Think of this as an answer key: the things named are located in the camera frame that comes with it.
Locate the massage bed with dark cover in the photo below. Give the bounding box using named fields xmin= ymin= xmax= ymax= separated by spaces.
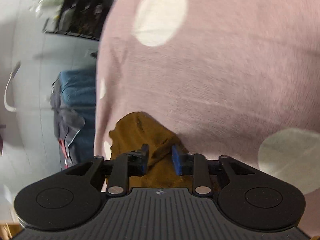
xmin=50 ymin=69 xmax=98 ymax=171

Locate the small red cloth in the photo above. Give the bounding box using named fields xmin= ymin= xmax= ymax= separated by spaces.
xmin=58 ymin=139 xmax=70 ymax=168

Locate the black shelf rack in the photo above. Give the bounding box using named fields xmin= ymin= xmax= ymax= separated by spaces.
xmin=42 ymin=0 xmax=123 ymax=41

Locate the white curved bar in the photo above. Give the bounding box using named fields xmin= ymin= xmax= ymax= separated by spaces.
xmin=4 ymin=62 xmax=21 ymax=112

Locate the grey towel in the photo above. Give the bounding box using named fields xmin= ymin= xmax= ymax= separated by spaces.
xmin=51 ymin=105 xmax=86 ymax=153

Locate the brown sweater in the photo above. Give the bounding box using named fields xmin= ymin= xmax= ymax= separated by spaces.
xmin=104 ymin=111 xmax=196 ymax=189

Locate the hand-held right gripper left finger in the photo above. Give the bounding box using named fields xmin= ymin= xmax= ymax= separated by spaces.
xmin=64 ymin=143 xmax=150 ymax=197

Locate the pink deer-print bedsheet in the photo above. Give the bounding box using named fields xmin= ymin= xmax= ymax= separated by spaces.
xmin=93 ymin=0 xmax=320 ymax=198

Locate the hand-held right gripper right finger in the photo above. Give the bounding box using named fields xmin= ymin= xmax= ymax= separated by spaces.
xmin=171 ymin=144 xmax=251 ymax=197

